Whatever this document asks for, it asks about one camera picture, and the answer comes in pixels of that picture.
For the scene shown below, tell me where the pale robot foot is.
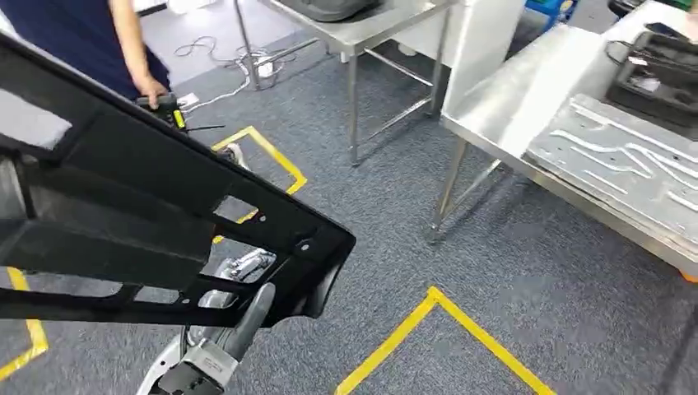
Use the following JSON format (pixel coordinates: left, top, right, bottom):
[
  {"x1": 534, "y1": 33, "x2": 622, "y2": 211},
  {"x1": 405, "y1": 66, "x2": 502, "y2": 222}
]
[{"x1": 222, "y1": 142, "x2": 251, "y2": 171}]

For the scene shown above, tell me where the large steel bench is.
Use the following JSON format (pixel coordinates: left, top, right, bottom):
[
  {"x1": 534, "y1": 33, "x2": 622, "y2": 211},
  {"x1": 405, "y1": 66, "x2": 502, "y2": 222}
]
[{"x1": 425, "y1": 0, "x2": 698, "y2": 277}]

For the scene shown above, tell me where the person's hand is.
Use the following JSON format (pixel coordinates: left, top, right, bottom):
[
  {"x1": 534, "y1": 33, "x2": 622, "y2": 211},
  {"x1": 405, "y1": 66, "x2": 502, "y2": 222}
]
[{"x1": 133, "y1": 75, "x2": 170, "y2": 109}]

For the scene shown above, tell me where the black yellow handheld controller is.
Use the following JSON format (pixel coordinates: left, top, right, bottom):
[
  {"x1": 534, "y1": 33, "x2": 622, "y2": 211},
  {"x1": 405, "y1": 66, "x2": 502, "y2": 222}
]
[{"x1": 135, "y1": 93, "x2": 226, "y2": 133}]

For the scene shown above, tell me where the black plastic moulded part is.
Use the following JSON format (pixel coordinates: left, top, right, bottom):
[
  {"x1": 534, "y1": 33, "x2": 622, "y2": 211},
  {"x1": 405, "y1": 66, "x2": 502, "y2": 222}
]
[{"x1": 277, "y1": 0, "x2": 384, "y2": 23}]

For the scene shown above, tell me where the blue crate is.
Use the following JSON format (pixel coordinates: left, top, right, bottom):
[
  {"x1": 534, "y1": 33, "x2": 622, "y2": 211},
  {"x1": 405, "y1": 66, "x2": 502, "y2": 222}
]
[{"x1": 524, "y1": 0, "x2": 580, "y2": 30}]

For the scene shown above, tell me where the small steel table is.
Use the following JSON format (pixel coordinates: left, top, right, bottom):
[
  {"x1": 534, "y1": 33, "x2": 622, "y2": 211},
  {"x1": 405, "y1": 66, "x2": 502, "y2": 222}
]
[{"x1": 233, "y1": 0, "x2": 460, "y2": 168}]

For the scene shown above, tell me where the large black plastic panel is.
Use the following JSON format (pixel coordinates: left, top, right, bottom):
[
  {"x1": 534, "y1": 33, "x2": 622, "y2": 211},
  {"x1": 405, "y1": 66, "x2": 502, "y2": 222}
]
[{"x1": 0, "y1": 32, "x2": 358, "y2": 329}]

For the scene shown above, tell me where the white floor cable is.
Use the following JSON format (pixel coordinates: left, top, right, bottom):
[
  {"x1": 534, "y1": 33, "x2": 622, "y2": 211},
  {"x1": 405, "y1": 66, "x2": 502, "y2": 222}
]
[{"x1": 173, "y1": 35, "x2": 328, "y2": 114}]

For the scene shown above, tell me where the black foam tray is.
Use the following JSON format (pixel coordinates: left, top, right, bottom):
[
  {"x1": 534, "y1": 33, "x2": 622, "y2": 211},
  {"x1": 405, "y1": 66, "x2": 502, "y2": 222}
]
[{"x1": 603, "y1": 22, "x2": 698, "y2": 132}]

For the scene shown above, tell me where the white power strip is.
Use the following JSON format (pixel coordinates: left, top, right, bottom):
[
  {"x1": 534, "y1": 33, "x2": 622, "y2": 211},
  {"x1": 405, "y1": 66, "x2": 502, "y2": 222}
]
[{"x1": 253, "y1": 54, "x2": 276, "y2": 78}]

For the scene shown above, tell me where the person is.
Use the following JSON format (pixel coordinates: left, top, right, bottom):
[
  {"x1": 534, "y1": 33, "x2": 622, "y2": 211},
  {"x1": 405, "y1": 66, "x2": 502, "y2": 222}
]
[{"x1": 0, "y1": 0, "x2": 171, "y2": 109}]

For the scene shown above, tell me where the white cabinet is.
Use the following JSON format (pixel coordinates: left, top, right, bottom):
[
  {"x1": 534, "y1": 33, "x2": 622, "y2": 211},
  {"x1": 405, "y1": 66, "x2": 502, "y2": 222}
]
[{"x1": 392, "y1": 0, "x2": 466, "y2": 70}]

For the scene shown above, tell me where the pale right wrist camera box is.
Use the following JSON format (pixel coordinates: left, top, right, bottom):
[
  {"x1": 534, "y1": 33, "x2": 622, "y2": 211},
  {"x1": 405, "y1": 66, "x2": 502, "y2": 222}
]
[{"x1": 182, "y1": 338, "x2": 240, "y2": 389}]

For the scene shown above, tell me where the embossed sheet metal panel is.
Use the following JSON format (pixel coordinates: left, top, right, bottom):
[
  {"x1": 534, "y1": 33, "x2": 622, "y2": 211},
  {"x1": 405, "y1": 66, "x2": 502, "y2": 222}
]
[{"x1": 524, "y1": 93, "x2": 698, "y2": 258}]

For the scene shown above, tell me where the silver robot leg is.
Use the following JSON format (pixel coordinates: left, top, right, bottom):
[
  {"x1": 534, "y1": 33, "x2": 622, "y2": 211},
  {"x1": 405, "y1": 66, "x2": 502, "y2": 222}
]
[{"x1": 198, "y1": 248, "x2": 277, "y2": 311}]

